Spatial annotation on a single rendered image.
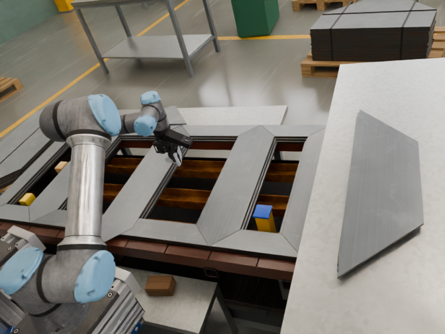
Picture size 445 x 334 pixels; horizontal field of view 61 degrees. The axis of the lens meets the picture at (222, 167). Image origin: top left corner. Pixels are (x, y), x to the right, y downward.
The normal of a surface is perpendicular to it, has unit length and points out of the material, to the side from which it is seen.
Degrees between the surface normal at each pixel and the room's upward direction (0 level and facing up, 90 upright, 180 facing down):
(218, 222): 0
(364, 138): 0
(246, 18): 90
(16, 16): 90
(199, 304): 0
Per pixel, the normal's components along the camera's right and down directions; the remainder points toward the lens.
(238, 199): -0.23, -0.75
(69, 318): 0.64, 0.04
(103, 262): 0.97, 0.01
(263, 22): -0.32, 0.66
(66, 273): -0.25, -0.28
